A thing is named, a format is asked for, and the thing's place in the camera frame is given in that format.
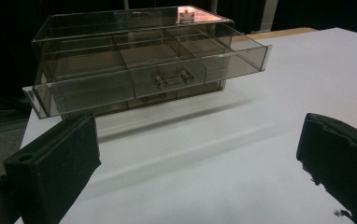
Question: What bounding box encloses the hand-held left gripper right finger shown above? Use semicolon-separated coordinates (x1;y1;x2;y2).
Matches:
295;112;357;224

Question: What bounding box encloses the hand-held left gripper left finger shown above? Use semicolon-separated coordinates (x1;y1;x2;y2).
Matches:
3;113;102;224

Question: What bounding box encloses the clear smoky acrylic drawer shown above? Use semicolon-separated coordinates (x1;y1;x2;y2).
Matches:
21;22;273;120

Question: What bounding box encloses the clear smoky acrylic drawer organizer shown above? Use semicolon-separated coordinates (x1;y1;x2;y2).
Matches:
31;5;236;120

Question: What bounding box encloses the metal stand pole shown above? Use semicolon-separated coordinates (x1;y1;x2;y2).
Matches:
258;0;279;33

